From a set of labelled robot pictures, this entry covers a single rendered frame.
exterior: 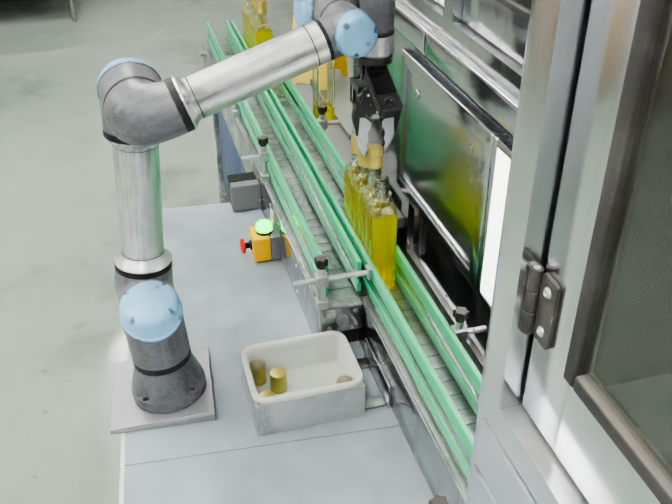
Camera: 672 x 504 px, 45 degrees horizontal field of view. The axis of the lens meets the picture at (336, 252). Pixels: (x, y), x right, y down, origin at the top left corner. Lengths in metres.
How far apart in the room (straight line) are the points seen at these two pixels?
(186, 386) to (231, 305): 0.36
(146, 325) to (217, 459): 0.29
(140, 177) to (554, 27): 1.12
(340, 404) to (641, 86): 1.21
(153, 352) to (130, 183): 0.32
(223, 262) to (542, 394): 1.52
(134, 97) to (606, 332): 1.00
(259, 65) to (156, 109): 0.19
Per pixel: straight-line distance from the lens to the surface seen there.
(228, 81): 1.38
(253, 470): 1.56
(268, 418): 1.59
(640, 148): 0.51
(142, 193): 1.57
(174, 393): 1.64
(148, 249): 1.63
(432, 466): 1.48
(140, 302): 1.58
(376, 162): 1.68
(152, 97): 1.38
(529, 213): 0.59
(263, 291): 1.99
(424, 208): 1.82
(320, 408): 1.61
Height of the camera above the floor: 1.91
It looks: 33 degrees down
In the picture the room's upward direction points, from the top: straight up
